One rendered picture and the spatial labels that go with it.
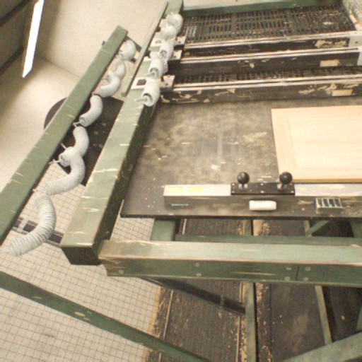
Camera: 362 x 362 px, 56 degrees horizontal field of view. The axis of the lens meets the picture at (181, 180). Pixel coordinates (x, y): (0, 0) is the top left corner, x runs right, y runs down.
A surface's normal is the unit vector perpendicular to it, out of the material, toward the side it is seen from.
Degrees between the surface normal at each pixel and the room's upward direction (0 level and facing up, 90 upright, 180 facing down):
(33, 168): 90
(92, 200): 55
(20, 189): 90
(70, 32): 90
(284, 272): 90
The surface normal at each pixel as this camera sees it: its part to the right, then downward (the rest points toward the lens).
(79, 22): -0.16, 0.74
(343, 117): -0.12, -0.72
